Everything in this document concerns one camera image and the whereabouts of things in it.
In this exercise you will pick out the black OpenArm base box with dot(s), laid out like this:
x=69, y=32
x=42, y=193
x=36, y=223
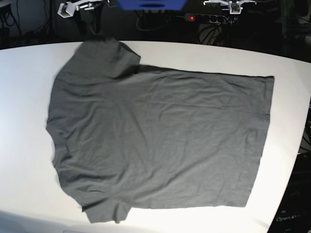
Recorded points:
x=294, y=212

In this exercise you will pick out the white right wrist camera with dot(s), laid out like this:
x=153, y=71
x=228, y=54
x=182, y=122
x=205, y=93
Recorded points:
x=68, y=8

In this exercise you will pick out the black power strip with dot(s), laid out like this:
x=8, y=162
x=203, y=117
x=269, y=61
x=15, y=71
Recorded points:
x=210, y=19

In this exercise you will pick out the dark grey T-shirt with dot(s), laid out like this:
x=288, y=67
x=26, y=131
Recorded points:
x=128, y=135

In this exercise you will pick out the blue plastic box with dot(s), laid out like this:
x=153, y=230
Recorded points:
x=151, y=4

